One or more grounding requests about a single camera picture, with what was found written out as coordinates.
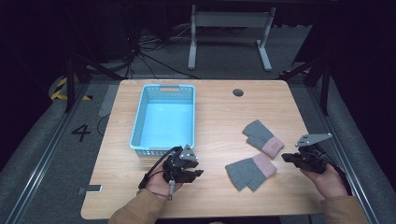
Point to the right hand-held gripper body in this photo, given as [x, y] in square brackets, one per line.
[313, 160]

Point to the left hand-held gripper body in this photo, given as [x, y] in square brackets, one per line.
[174, 168]

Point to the grey and pink fingerless glove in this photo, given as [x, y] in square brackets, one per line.
[260, 135]
[249, 172]

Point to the light blue plastic basket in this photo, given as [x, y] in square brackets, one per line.
[165, 124]

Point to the person's left hand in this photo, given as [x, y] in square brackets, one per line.
[157, 185]

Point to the person's right hand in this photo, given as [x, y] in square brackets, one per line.
[330, 183]

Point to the black metal stand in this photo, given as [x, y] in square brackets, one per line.
[71, 84]
[324, 90]

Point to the round grey table grommet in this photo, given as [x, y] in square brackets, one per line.
[238, 92]

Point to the grey floor tape strip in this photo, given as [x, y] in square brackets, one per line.
[108, 101]

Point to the yellow and black floor tape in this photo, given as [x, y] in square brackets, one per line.
[59, 90]

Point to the aluminium floor rail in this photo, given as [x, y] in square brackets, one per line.
[43, 158]
[348, 168]

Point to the white metal desk frame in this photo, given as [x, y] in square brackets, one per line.
[230, 19]

